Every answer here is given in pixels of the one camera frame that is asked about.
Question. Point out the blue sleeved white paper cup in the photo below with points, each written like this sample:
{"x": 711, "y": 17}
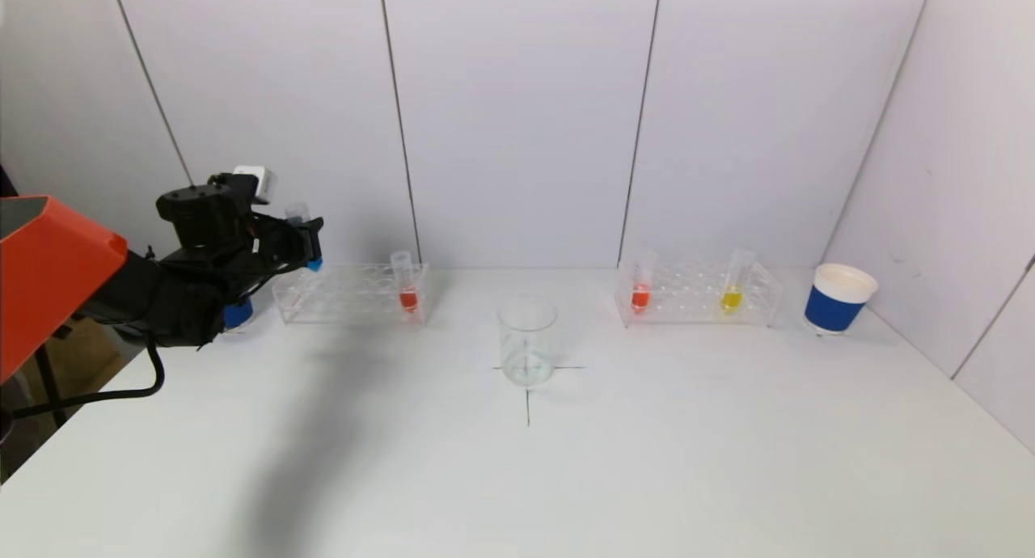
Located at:
{"x": 833, "y": 309}
{"x": 238, "y": 314}

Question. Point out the test tube for blue pigment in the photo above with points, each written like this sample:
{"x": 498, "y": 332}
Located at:
{"x": 314, "y": 263}

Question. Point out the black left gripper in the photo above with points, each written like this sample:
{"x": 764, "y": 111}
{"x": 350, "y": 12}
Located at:
{"x": 306, "y": 240}

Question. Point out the clear glass beaker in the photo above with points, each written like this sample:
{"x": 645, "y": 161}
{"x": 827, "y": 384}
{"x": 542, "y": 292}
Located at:
{"x": 527, "y": 340}

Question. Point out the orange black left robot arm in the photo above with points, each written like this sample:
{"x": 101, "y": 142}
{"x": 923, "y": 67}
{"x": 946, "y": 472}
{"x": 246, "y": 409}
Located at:
{"x": 48, "y": 267}

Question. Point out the test tube with yellow pigment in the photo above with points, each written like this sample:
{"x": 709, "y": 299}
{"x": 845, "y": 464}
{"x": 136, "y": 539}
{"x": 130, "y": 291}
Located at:
{"x": 731, "y": 300}

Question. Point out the test tube with red pigment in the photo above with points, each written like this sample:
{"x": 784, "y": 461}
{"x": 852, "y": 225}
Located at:
{"x": 409, "y": 300}
{"x": 640, "y": 298}

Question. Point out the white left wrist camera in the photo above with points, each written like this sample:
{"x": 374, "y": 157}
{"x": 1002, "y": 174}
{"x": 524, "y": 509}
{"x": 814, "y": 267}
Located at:
{"x": 257, "y": 183}

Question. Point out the clear acrylic test tube rack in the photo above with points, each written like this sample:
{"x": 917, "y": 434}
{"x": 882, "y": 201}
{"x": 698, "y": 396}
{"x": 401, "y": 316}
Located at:
{"x": 687, "y": 299}
{"x": 356, "y": 299}

